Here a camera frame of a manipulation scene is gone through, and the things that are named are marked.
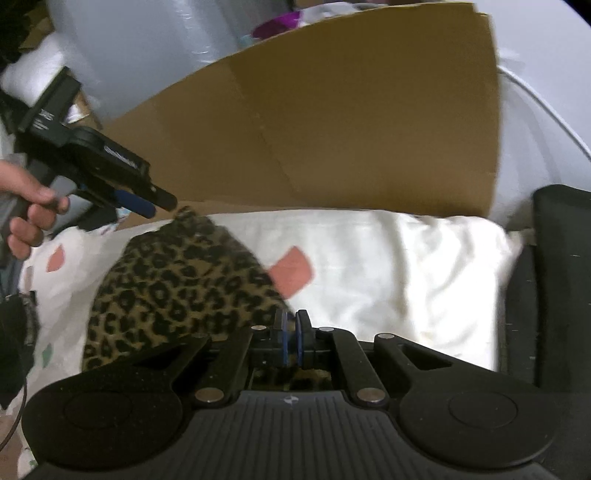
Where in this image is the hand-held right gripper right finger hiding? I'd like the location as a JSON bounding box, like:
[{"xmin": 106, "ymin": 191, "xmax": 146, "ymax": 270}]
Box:
[{"xmin": 294, "ymin": 309, "xmax": 456, "ymax": 408}]

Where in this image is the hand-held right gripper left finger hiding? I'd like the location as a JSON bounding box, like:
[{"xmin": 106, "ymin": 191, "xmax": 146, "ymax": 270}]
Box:
[{"xmin": 129, "ymin": 309, "xmax": 291, "ymax": 407}]

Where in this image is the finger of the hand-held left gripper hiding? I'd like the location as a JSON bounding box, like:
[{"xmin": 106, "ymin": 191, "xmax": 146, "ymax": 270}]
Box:
[
  {"xmin": 99, "ymin": 186, "xmax": 157, "ymax": 219},
  {"xmin": 147, "ymin": 182, "xmax": 179, "ymax": 211}
]

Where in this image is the leopard print garment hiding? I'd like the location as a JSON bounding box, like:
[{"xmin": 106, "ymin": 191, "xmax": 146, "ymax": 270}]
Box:
[{"xmin": 81, "ymin": 205, "xmax": 333, "ymax": 393}]

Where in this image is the person's left hand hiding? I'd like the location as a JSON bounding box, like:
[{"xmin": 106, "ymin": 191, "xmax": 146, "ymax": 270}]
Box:
[{"xmin": 0, "ymin": 159, "xmax": 71, "ymax": 260}]

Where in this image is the white plastic bag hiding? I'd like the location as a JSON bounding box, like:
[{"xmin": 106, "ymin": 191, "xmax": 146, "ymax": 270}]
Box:
[{"xmin": 0, "ymin": 34, "xmax": 68, "ymax": 104}]

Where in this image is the bubble wrap roll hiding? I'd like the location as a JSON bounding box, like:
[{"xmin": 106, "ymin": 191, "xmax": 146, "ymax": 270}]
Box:
[{"xmin": 44, "ymin": 0, "xmax": 250, "ymax": 127}]

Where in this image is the white bear print bedsheet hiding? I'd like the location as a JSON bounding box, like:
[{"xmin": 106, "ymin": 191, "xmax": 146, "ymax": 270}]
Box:
[{"xmin": 18, "ymin": 208, "xmax": 525, "ymax": 462}]

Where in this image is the black garment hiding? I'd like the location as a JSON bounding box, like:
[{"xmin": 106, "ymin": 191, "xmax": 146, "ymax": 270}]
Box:
[{"xmin": 0, "ymin": 290, "xmax": 43, "ymax": 409}]

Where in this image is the brown cardboard sheet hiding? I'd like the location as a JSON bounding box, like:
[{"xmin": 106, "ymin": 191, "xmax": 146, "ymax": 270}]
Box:
[{"xmin": 100, "ymin": 2, "xmax": 503, "ymax": 228}]

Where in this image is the purple floral printed bag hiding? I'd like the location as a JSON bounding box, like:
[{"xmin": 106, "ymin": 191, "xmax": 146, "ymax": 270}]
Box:
[{"xmin": 252, "ymin": 10, "xmax": 303, "ymax": 38}]

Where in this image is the white cable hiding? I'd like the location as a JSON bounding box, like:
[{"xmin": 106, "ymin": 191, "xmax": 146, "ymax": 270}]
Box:
[{"xmin": 498, "ymin": 65, "xmax": 591, "ymax": 163}]

